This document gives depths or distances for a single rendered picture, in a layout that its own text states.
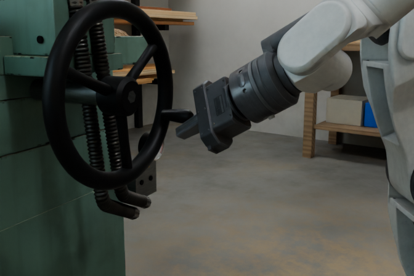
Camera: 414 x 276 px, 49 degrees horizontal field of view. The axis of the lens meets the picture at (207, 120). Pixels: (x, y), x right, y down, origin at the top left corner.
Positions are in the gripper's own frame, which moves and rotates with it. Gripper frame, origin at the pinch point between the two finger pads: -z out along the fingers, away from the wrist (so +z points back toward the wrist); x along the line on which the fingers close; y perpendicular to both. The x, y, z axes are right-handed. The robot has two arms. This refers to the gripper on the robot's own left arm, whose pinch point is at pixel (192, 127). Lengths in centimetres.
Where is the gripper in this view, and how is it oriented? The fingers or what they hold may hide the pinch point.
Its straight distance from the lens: 75.8
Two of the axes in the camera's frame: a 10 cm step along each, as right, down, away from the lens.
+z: 7.6, -4.2, -4.9
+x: -1.5, -8.5, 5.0
